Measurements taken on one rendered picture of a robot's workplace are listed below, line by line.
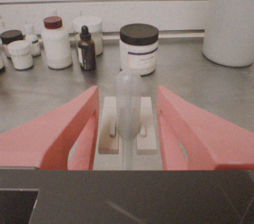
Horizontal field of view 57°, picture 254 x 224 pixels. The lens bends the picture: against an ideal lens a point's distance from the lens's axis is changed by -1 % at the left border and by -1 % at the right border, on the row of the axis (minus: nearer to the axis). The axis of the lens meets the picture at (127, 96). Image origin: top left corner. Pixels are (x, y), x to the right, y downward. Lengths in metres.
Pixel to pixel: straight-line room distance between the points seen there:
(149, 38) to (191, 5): 0.20
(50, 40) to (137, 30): 0.15
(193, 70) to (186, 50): 0.08
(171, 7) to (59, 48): 0.26
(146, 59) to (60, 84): 0.15
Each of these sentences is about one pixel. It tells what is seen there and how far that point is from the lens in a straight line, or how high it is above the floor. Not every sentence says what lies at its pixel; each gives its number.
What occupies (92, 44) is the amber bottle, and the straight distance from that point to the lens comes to 0.42.
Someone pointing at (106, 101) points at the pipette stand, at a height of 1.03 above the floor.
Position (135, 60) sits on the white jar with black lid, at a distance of 0.40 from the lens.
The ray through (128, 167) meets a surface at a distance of 0.16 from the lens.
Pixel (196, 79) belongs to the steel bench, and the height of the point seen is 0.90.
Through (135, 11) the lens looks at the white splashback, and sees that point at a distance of 0.54.
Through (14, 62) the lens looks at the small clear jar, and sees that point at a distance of 0.47.
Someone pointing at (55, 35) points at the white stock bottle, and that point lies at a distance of 0.42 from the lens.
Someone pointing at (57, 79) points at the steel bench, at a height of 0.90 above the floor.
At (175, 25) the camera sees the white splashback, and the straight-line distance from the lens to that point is 0.57.
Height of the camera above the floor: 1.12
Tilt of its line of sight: 37 degrees down
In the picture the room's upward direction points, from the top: 1 degrees clockwise
